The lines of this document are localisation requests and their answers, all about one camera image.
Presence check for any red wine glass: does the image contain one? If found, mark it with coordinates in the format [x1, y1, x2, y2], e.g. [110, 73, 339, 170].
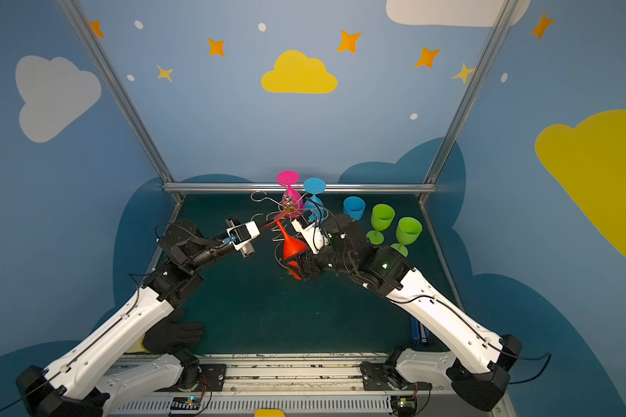
[266, 212, 308, 279]

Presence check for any blue wine glass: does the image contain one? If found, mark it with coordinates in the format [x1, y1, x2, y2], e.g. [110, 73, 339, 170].
[304, 177, 326, 222]
[343, 196, 366, 221]

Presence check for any green wine glass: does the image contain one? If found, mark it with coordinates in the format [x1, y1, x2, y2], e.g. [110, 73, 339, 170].
[366, 203, 396, 245]
[391, 217, 424, 257]

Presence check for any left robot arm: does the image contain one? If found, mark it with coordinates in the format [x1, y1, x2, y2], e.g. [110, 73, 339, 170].
[16, 217, 260, 416]

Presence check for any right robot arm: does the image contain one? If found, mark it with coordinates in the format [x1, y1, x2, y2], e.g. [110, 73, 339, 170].
[283, 212, 522, 412]

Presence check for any pink wine glass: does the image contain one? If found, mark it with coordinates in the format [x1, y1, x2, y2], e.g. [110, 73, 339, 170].
[276, 170, 303, 218]

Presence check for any black glove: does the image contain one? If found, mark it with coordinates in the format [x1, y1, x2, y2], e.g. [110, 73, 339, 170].
[141, 310, 205, 354]

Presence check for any blue tool at table edge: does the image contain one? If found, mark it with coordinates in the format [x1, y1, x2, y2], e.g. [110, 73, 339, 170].
[410, 316, 431, 347]

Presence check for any yellow object at bottom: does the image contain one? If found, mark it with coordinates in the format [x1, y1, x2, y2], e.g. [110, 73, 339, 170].
[254, 409, 286, 417]

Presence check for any left circuit board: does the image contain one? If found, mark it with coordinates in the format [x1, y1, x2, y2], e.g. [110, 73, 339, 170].
[168, 396, 203, 416]

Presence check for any circuit board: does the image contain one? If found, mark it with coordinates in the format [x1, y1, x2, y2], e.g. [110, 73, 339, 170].
[168, 396, 203, 416]
[390, 396, 418, 417]

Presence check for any right circuit board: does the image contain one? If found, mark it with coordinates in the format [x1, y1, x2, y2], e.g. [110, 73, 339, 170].
[390, 396, 418, 417]

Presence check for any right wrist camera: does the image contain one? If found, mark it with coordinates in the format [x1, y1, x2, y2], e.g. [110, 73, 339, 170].
[291, 210, 329, 254]

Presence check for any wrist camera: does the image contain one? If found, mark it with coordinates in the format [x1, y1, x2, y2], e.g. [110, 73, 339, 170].
[225, 216, 260, 251]
[291, 210, 329, 254]

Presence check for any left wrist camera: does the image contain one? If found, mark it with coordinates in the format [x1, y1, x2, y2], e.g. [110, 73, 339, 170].
[225, 216, 260, 251]

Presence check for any gold wire glass rack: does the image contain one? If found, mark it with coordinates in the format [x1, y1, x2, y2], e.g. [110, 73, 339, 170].
[250, 190, 329, 281]

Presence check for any rear frame bar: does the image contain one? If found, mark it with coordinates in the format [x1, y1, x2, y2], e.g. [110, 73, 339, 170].
[163, 182, 436, 194]

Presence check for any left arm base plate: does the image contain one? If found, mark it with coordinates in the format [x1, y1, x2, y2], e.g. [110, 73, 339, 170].
[177, 364, 227, 392]

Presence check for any aluminium rail base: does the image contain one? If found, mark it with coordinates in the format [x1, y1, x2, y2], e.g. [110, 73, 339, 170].
[105, 353, 516, 416]

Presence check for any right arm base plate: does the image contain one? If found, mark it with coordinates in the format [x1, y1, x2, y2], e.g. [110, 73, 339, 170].
[359, 361, 433, 391]

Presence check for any left frame post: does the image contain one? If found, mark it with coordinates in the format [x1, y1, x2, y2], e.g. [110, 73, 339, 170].
[57, 0, 175, 182]

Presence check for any frame post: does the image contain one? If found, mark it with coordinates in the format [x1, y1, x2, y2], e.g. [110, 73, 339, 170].
[424, 0, 519, 193]
[57, 0, 175, 182]

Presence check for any right frame post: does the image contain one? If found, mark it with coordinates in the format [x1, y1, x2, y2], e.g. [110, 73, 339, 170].
[424, 0, 519, 193]

